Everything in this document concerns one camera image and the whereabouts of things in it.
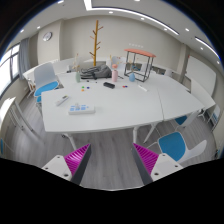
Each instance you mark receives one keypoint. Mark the wooden coat rack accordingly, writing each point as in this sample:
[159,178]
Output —
[96,42]

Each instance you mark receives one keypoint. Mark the white power strip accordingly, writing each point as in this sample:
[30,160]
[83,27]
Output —
[84,109]

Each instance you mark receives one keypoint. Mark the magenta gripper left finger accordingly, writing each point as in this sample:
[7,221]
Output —
[72,166]

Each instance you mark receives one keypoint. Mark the white remote control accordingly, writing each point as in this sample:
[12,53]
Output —
[63,99]

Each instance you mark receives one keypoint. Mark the blue vase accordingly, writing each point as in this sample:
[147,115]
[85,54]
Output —
[132,77]

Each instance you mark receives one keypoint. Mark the pink vase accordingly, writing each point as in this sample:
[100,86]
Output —
[114,73]

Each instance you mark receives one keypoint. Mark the whiteboard on right wall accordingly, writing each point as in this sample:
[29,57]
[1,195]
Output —
[201,73]

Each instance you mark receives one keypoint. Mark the white blue chair left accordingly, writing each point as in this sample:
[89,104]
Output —
[45,80]

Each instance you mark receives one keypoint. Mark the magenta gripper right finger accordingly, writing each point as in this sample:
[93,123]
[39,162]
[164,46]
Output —
[153,166]

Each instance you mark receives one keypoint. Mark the black frame orange-top stand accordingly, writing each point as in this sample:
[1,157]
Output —
[140,62]

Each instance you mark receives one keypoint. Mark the round wall clock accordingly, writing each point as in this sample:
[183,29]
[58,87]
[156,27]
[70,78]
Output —
[47,36]

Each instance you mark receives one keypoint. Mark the black rectangular box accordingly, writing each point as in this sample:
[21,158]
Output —
[109,85]

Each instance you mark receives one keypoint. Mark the white marker on table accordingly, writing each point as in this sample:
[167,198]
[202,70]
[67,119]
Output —
[141,87]

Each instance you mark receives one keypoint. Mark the white blue chair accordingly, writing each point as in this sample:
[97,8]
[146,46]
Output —
[186,119]
[45,80]
[175,146]

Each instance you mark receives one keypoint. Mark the grey window curtain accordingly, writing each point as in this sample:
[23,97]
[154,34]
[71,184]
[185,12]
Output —
[23,57]

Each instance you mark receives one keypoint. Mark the white blue chair far right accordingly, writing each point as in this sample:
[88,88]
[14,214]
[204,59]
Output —
[186,119]

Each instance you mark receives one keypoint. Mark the green vase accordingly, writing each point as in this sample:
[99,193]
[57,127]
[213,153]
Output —
[78,78]

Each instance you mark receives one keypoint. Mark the white charger plug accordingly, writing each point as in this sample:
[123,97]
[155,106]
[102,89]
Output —
[77,107]

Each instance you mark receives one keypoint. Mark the grey backpack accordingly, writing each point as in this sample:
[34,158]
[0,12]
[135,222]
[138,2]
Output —
[97,72]

